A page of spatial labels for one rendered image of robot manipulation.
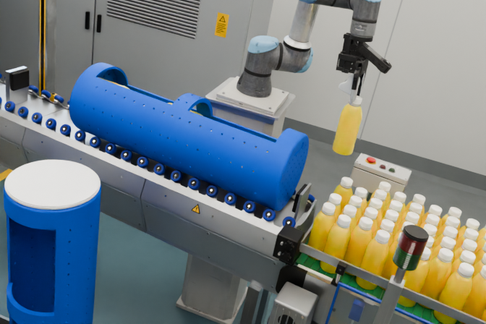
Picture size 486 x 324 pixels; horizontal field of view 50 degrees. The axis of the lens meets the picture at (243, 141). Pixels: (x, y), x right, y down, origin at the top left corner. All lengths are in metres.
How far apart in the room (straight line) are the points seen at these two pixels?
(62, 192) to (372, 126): 3.40
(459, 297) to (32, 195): 1.27
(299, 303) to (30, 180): 0.90
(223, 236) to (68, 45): 2.40
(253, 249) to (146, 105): 0.63
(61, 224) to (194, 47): 2.06
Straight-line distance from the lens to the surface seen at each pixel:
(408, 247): 1.38
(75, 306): 1.88
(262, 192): 1.74
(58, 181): 1.73
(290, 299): 1.67
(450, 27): 4.43
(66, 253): 1.72
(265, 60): 2.15
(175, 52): 3.53
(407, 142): 4.69
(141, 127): 1.91
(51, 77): 2.82
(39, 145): 2.30
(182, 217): 1.96
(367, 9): 1.63
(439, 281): 1.71
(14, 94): 2.48
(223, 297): 2.66
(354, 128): 1.72
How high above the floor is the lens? 1.95
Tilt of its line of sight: 26 degrees down
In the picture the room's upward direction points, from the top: 11 degrees clockwise
